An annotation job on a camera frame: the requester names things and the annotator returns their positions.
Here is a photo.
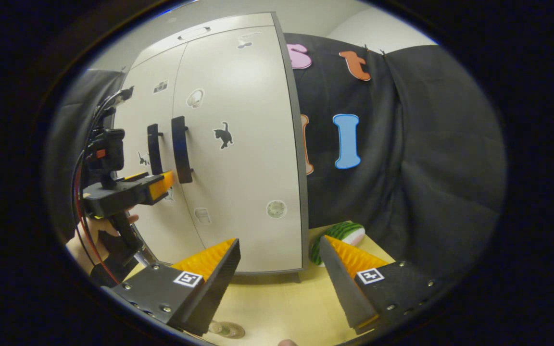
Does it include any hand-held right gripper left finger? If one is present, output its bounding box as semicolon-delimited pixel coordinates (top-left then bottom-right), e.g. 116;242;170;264
100;238;241;337

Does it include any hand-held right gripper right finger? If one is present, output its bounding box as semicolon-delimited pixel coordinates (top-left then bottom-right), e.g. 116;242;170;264
319;235;443;335

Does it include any round brown coaster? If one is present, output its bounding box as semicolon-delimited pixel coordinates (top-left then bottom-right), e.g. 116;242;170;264
219;323;247;340

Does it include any white cabinet door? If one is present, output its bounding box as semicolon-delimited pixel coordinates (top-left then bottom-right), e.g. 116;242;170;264
171;25;304;274
113;43;208;265

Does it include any white cabinet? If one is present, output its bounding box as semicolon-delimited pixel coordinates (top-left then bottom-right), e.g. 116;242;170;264
113;12;310;284

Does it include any white cabinet drawer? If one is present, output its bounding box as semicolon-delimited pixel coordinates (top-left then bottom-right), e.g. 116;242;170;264
130;12;277;68

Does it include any striped green watermelon toy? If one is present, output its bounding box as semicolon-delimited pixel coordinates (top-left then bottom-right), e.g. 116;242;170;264
310;222;366;266

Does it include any black backdrop cloth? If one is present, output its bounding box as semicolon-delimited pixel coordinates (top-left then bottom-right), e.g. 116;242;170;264
284;33;507;289

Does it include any black door handle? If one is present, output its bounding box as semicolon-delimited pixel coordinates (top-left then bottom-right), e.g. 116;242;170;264
171;115;194;185
147;124;164;176

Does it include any drawer handle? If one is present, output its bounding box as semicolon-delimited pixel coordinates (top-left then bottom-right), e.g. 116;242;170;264
177;26;211;41

